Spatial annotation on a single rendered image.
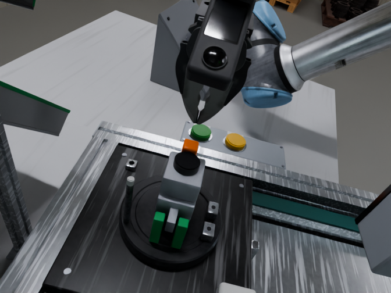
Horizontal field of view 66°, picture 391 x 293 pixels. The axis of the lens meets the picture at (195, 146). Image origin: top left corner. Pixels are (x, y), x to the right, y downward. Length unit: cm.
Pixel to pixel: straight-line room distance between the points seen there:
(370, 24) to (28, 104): 60
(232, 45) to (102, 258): 29
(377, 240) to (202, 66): 20
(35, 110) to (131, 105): 39
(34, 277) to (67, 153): 31
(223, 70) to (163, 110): 51
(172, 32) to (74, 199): 52
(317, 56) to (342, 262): 41
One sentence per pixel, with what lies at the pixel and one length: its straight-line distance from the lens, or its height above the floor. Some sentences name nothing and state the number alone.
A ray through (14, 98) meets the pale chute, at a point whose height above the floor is 110.
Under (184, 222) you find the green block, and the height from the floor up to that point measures 104.
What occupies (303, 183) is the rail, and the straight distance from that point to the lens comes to 60.
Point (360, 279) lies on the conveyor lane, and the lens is 59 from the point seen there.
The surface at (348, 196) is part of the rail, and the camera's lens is 64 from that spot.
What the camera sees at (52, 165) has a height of 86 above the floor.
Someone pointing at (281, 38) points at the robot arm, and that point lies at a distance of 80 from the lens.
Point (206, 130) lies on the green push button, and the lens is 59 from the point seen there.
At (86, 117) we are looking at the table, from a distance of 75.
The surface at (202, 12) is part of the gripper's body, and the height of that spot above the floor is 121.
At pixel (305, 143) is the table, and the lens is 87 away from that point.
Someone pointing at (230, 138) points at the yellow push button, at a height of 97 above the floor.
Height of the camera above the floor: 133
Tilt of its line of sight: 42 degrees down
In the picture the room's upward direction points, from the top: 17 degrees clockwise
